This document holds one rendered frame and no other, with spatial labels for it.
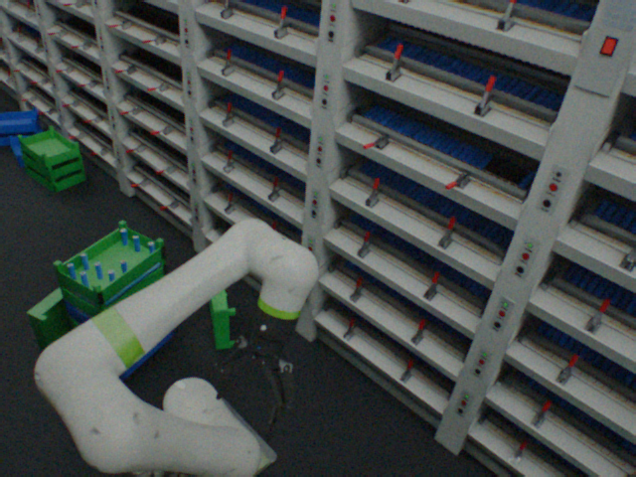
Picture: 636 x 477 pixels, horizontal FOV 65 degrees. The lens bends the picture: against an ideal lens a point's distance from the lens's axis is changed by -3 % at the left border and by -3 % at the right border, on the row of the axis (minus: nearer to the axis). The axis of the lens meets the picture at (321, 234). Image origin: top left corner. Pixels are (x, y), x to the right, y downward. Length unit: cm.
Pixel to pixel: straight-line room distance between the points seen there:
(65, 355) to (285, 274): 42
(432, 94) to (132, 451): 103
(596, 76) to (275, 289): 76
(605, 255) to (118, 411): 105
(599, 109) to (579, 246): 32
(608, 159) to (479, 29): 40
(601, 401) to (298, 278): 90
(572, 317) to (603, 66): 61
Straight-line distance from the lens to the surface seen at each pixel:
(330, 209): 174
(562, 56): 119
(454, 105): 133
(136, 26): 248
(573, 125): 121
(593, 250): 131
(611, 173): 121
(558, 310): 142
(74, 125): 352
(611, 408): 155
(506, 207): 135
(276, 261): 101
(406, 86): 140
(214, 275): 105
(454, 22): 129
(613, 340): 142
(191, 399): 131
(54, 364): 101
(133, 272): 182
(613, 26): 115
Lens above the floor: 160
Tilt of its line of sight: 36 degrees down
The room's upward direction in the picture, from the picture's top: 6 degrees clockwise
